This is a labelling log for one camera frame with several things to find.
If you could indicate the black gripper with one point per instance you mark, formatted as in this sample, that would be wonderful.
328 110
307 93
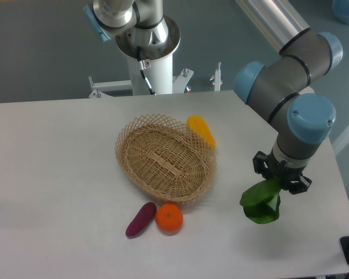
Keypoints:
290 178

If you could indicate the green leafy bok choy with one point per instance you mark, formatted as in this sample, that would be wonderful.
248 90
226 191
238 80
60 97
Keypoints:
261 201

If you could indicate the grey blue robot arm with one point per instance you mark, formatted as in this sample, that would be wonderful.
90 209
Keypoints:
303 121

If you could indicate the yellow mango toy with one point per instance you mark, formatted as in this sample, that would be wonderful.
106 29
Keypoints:
198 124

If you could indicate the orange tangerine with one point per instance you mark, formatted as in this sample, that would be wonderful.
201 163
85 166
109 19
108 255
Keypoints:
169 218

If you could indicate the woven wicker basket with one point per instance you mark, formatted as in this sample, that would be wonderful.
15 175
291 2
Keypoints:
166 158

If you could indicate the purple sweet potato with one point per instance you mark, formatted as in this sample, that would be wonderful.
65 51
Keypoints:
141 220

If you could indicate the blue plastic bag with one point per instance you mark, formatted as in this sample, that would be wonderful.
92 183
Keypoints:
340 9

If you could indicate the white frame bar right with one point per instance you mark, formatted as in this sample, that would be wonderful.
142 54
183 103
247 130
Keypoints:
340 142

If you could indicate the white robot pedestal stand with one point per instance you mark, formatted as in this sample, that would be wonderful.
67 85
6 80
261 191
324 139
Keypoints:
149 54

